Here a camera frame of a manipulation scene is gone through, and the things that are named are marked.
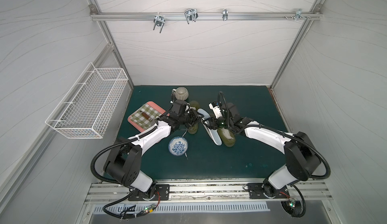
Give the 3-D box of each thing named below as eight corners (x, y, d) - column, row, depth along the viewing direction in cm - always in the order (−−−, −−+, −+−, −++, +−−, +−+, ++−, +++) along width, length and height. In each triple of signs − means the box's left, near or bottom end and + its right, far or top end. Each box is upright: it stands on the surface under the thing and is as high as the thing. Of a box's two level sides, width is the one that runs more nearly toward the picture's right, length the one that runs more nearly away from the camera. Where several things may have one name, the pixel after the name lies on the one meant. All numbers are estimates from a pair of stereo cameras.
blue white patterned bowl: (168, 156, 86) (167, 154, 83) (170, 139, 93) (169, 136, 90) (187, 156, 86) (187, 154, 83) (188, 139, 93) (188, 136, 90)
